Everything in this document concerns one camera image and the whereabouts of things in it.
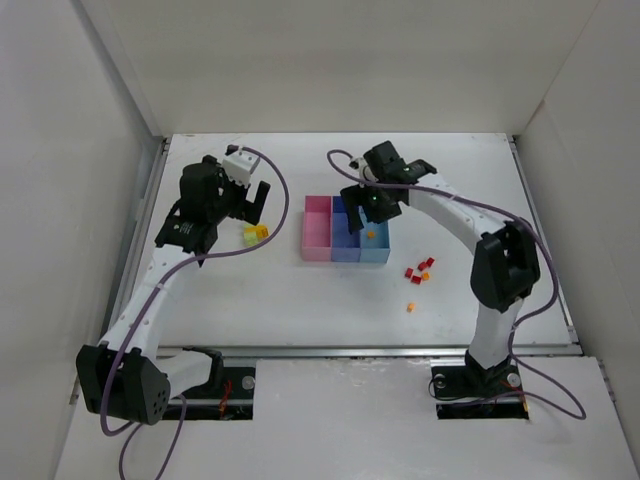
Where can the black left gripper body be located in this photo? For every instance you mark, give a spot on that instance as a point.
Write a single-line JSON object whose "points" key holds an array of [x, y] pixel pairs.
{"points": [[242, 201]]}

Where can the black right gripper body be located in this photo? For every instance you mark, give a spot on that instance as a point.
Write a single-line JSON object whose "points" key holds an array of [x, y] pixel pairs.
{"points": [[367, 201]]}

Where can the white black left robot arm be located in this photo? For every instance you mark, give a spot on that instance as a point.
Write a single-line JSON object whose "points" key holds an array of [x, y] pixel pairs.
{"points": [[122, 377]]}

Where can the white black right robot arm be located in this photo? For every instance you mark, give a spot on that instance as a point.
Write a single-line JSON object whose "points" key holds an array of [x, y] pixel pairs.
{"points": [[505, 265]]}

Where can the light blue plastic bin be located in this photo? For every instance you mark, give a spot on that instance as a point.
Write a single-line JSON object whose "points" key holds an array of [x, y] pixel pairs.
{"points": [[375, 250]]}

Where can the pink plastic bin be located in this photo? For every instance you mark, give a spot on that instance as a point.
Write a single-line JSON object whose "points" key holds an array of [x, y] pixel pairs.
{"points": [[316, 230]]}

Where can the dark blue plastic bin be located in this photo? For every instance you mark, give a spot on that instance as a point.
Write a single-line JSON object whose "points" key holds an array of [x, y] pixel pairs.
{"points": [[345, 246]]}

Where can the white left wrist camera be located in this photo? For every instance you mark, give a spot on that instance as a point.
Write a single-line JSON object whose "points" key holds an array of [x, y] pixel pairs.
{"points": [[239, 165]]}

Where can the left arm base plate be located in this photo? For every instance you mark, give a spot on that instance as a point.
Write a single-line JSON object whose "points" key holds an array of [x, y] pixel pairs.
{"points": [[230, 399]]}

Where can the aluminium front rail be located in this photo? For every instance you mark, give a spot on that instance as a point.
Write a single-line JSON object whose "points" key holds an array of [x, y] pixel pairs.
{"points": [[356, 352]]}

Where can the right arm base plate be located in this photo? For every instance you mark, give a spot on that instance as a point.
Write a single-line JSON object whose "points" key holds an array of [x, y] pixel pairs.
{"points": [[461, 395]]}

